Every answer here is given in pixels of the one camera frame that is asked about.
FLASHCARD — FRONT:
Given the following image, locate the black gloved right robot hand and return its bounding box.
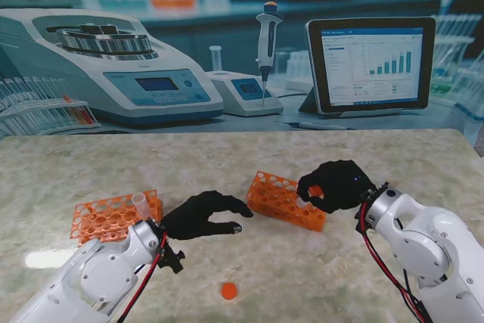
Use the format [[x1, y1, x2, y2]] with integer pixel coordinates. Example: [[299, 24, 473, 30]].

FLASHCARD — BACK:
[[296, 159, 378, 215]]

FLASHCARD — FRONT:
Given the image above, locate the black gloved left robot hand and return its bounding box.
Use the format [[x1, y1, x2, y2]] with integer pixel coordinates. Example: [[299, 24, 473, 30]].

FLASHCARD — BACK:
[[160, 190, 255, 241]]

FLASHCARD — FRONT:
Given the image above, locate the clear plastic test tube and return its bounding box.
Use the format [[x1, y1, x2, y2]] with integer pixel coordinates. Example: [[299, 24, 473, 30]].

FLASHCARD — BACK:
[[296, 194, 315, 212], [131, 192, 150, 222]]

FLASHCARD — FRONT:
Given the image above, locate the orange test tube rack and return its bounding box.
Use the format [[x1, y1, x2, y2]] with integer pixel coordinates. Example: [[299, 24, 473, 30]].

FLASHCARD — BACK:
[[69, 189, 164, 249], [245, 170, 327, 232]]

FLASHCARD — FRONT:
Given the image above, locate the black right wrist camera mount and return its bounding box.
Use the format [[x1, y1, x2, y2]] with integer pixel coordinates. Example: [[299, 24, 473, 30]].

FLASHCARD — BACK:
[[355, 181, 390, 222]]

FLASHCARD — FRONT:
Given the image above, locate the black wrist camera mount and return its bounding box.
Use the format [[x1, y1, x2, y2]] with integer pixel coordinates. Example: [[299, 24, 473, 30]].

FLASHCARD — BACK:
[[157, 247, 186, 275], [355, 181, 390, 222]]

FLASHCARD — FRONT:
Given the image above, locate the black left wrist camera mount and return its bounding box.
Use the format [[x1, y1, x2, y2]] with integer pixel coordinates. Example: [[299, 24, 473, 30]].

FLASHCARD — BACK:
[[157, 247, 186, 275]]

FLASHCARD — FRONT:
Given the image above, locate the red left arm cable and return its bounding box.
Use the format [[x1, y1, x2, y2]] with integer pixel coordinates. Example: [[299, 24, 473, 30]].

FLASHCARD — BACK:
[[116, 231, 169, 323]]

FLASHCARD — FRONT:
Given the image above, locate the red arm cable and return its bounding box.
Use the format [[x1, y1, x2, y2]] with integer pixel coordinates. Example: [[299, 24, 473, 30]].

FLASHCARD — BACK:
[[358, 201, 432, 323], [116, 231, 169, 323]]

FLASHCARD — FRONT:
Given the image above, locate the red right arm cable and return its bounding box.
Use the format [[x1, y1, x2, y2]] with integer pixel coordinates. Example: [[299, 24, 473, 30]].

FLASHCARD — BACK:
[[358, 201, 432, 323]]

